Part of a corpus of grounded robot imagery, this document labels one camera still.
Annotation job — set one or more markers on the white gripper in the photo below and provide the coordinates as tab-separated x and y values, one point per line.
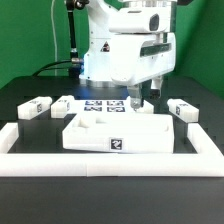
136	58

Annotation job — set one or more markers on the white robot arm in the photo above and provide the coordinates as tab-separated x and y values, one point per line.
105	21

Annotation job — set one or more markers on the white marker base plate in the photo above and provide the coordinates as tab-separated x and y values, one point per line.
99	106

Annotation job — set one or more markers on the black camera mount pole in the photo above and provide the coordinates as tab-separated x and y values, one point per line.
77	63

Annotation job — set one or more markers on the white U-shaped obstacle frame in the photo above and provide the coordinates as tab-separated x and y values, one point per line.
207	162

